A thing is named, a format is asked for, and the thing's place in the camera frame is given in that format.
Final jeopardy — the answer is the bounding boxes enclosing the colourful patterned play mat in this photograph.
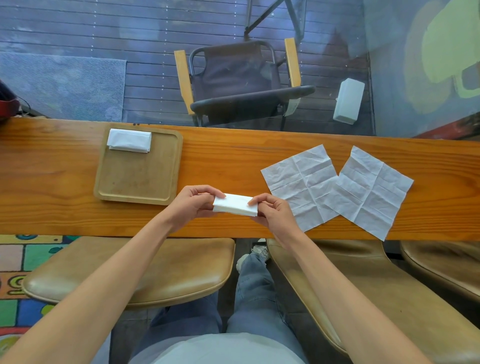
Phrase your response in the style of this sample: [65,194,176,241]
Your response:
[0,234,80,355]

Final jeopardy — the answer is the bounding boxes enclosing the black metal stand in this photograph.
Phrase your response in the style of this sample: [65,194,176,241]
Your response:
[243,0,305,42]

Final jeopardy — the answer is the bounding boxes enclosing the square wooden tray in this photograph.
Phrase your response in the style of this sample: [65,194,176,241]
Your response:
[93,123,184,206]

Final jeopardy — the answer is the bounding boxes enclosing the dark folding chair wooden armrests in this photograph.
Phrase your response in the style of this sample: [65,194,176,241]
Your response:
[174,37,316,128]

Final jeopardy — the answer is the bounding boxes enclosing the person's left forearm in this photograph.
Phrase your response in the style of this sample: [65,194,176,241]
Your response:
[0,219,178,364]

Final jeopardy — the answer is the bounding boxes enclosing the person's right forearm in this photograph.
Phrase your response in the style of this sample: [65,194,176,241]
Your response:
[289,232,433,364]

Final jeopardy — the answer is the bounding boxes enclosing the tan leather stool seat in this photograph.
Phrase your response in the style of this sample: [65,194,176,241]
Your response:
[21,236,236,310]
[266,238,480,364]
[399,240,480,303]

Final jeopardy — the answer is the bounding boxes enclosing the person's left hand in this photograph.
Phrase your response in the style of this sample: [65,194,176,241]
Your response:
[164,185,227,235]

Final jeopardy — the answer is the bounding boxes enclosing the dark red object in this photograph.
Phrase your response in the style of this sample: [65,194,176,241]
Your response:
[0,80,22,124]

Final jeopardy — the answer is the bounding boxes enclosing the grey outdoor rug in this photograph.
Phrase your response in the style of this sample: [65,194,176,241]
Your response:
[0,52,127,123]

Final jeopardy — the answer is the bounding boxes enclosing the person's right hand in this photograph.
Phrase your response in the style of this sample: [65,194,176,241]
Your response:
[247,193,305,247]

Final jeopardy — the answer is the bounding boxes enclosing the unfolded creased white napkin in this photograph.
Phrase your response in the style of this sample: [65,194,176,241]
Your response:
[324,145,415,242]
[260,144,340,233]

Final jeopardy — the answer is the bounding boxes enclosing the person's light grey shirt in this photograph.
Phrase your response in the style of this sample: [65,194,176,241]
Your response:
[127,332,307,364]

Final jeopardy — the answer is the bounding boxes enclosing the person's white sneaker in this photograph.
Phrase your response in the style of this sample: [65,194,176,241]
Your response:
[236,238,271,273]

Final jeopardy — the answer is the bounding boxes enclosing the person's blue jeans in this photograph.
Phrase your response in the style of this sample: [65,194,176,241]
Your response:
[129,252,308,362]

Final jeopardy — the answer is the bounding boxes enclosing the white paper napkin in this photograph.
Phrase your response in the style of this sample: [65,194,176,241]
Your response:
[106,128,152,154]
[212,193,259,217]

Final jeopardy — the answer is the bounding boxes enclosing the white rectangular box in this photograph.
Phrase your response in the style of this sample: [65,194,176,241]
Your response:
[332,78,365,125]

